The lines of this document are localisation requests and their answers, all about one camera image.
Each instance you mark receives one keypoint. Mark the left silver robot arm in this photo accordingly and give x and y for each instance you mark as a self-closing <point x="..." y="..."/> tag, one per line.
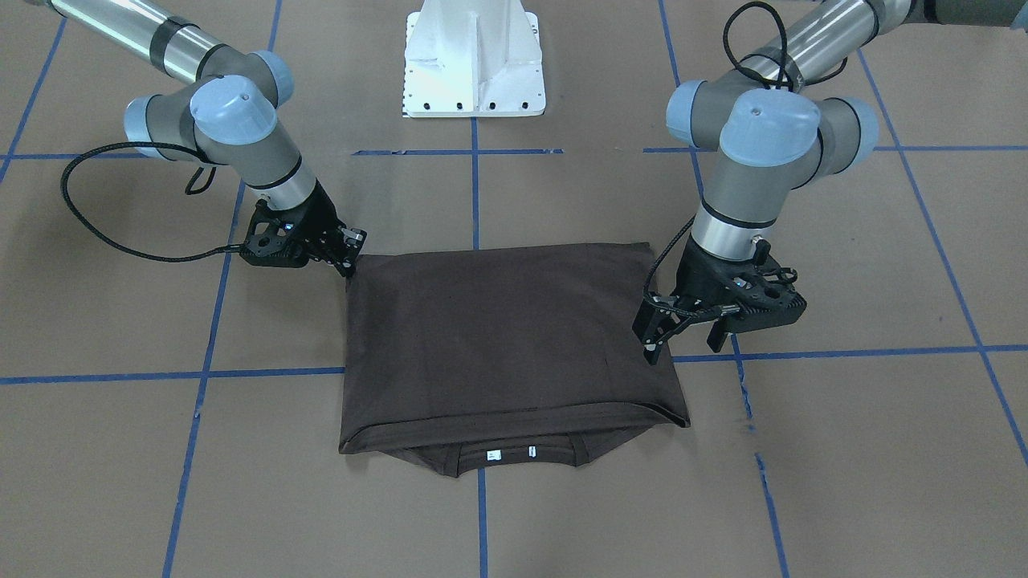
<point x="771" y="139"/>

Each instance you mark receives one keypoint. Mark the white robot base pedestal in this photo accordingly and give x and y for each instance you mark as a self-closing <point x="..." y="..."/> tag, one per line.
<point x="473" y="59"/>

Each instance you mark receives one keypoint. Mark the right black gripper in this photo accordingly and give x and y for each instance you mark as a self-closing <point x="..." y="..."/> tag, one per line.
<point x="319" y="213"/>

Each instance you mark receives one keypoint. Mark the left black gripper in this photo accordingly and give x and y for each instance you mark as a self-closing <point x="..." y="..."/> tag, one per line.
<point x="695" y="280"/>

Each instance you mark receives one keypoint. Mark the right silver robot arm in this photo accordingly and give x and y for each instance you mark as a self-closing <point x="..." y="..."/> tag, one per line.
<point x="226" y="115"/>

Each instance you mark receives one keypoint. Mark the dark brown t-shirt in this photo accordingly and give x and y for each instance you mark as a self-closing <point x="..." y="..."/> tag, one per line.
<point x="462" y="360"/>

